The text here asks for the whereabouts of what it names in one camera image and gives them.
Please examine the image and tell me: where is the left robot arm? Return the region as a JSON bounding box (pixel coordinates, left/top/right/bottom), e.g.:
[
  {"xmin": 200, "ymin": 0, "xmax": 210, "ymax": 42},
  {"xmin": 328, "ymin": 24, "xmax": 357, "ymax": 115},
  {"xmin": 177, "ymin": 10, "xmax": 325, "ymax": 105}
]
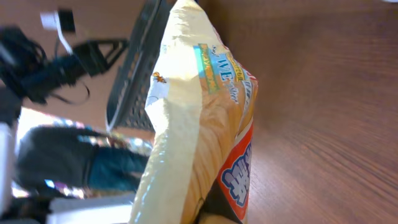
[{"xmin": 1, "ymin": 9, "xmax": 129, "ymax": 213}]

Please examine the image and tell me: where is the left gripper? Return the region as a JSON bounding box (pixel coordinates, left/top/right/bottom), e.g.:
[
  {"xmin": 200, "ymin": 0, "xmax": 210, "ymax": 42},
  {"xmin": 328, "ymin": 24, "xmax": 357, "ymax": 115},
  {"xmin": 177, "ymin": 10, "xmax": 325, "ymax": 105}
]
[{"xmin": 1, "ymin": 9, "xmax": 129, "ymax": 105}]

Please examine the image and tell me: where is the beige foil snack bag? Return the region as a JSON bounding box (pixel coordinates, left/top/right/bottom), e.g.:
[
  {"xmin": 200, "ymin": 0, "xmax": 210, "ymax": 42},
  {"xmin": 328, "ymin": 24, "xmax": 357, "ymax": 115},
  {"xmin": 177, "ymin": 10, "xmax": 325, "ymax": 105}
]
[{"xmin": 130, "ymin": 0, "xmax": 258, "ymax": 223}]

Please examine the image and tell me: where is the grey plastic basket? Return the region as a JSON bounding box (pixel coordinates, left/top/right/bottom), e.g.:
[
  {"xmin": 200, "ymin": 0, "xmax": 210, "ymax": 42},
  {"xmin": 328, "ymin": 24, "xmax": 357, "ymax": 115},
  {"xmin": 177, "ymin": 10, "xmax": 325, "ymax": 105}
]
[{"xmin": 105, "ymin": 0, "xmax": 172, "ymax": 132}]

